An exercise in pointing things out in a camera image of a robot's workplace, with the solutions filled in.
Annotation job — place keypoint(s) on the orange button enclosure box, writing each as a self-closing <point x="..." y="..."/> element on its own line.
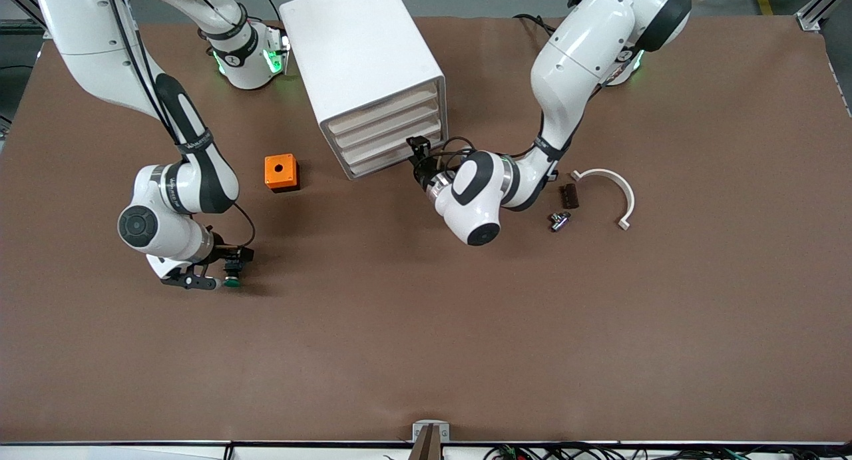
<point x="279" y="174"/>

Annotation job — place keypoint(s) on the brown post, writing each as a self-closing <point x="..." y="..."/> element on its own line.
<point x="429" y="447"/>

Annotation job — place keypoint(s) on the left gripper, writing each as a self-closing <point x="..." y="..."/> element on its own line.
<point x="424" y="172"/>

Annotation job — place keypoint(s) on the chrome angle valve fitting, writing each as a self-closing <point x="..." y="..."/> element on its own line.
<point x="559" y="220"/>

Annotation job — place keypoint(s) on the grey metal bracket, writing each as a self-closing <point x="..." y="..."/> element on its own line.
<point x="419" y="430"/>

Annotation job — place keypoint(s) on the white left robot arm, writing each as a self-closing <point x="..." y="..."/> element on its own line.
<point x="586" y="54"/>

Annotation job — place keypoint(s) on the white plastic drawer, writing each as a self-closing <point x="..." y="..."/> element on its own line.
<point x="389" y="123"/>
<point x="386" y="155"/>
<point x="393" y="137"/>
<point x="385" y="110"/>

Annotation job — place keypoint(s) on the brown table mat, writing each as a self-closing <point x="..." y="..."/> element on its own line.
<point x="399" y="347"/>

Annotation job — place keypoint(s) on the aluminium frame profile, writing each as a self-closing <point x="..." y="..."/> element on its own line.
<point x="809" y="20"/>
<point x="20" y="27"/>

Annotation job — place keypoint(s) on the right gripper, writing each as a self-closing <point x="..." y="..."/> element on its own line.
<point x="223" y="253"/>

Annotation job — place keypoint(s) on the dark brown small block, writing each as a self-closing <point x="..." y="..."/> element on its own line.
<point x="569" y="196"/>

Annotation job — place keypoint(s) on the white drawer cabinet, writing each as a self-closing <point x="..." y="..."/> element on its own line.
<point x="359" y="47"/>

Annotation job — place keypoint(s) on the green push button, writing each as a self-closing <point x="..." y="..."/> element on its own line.
<point x="231" y="282"/>

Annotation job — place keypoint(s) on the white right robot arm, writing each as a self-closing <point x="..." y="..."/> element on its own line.
<point x="86" y="34"/>

